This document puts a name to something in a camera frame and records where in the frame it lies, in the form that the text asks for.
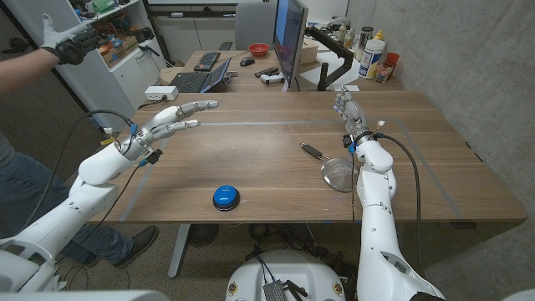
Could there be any beige box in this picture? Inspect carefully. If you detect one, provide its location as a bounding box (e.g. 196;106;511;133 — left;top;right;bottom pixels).
299;38;319;64

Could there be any person's bare forearm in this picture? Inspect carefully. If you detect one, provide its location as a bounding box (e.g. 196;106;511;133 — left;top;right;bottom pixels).
0;48;59;95

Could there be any black keyboard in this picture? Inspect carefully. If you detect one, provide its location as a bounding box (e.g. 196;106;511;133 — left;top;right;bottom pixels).
193;51;222;72

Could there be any dark shoe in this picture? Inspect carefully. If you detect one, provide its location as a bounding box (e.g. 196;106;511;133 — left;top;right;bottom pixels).
113;225;160;269

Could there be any round black fan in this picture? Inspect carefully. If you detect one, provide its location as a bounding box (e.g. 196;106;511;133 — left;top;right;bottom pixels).
186;223;221;248

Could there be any computer monitor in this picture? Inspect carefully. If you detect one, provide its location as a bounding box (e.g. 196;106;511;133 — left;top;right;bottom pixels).
272;0;309;89

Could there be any black remote control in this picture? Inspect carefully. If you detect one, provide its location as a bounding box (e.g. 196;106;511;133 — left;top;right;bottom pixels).
254;65;280;79

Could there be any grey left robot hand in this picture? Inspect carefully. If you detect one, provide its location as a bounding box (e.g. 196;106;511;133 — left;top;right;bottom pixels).
125;99;220;162

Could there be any person in grey shirt, jeans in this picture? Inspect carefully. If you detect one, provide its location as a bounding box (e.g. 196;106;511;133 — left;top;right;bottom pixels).
0;133;135;268

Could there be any open laptop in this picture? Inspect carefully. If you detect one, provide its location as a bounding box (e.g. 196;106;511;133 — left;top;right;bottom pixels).
169;57;232;94

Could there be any brown cardboard box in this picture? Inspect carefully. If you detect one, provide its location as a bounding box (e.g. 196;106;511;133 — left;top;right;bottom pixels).
102;35;140;69

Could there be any red bowl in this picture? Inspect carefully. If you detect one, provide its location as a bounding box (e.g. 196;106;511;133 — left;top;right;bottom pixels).
247;43;271;59

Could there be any white wipes canister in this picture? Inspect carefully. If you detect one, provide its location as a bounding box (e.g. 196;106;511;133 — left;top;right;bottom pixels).
358;38;386;80

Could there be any grey office chair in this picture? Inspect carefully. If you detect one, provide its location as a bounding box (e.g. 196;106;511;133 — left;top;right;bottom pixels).
233;2;279;51

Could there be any green box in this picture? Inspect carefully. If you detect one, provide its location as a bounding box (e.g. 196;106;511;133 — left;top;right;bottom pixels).
91;0;116;13

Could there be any white game controller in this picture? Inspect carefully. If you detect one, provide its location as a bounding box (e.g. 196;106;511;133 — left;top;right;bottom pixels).
259;73;286;86

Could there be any wooden office desk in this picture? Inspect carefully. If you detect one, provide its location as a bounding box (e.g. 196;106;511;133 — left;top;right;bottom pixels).
160;49;405;93

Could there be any white power strip box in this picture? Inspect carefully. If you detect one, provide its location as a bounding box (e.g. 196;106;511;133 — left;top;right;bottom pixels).
144;85;180;102

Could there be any white paper sheet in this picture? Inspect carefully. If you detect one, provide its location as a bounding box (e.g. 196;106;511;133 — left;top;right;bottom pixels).
298;50;361;87

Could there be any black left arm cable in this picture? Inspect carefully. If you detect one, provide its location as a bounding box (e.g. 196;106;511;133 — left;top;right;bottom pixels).
20;109;139;231

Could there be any person in gloves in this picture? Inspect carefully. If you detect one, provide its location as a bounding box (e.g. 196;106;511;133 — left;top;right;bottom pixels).
2;0;168;133

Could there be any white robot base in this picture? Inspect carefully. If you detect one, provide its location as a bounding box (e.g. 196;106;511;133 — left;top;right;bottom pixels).
225;249;347;301

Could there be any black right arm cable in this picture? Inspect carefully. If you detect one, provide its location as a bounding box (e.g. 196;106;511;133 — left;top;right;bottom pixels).
375;132;423;277

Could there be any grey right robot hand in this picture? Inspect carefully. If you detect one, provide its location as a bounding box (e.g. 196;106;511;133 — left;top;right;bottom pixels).
333;86;373;145

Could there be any clear glass cup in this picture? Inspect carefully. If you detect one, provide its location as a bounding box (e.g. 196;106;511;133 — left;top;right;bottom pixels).
374;62;394;84

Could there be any red cup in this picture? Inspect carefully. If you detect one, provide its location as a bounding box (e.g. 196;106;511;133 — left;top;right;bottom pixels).
384;52;400;79

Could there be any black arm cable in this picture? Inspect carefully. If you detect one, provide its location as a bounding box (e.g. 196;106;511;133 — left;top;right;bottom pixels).
375;132;423;277
20;109;139;231

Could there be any dark lidded jar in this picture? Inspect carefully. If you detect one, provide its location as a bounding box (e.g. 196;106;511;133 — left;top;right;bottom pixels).
354;26;375;62

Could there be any blue push button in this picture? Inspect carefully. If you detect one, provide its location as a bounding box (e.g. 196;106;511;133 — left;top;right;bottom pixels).
211;185;242;212

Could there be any person's gloved hand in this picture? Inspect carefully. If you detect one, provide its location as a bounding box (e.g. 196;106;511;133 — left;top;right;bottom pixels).
40;13;104;66

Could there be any black floor cable bundle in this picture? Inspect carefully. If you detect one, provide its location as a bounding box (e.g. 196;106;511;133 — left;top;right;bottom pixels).
244;223;360;285

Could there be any metal mesh sieve black handle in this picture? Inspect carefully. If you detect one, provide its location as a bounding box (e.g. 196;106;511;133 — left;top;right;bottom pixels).
299;141;360;193

